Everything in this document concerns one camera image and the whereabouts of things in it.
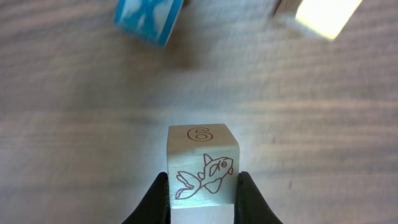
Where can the yellow C block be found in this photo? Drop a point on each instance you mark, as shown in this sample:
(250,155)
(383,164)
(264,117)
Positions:
(316,18)

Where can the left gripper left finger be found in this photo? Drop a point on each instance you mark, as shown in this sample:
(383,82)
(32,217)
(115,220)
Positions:
(154,208)

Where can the blue X block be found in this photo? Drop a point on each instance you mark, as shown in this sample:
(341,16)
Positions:
(150,20)

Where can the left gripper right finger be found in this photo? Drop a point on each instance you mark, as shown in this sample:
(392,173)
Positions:
(250,206)

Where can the fish picture wooden block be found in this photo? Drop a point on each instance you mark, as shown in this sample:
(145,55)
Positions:
(202,165)

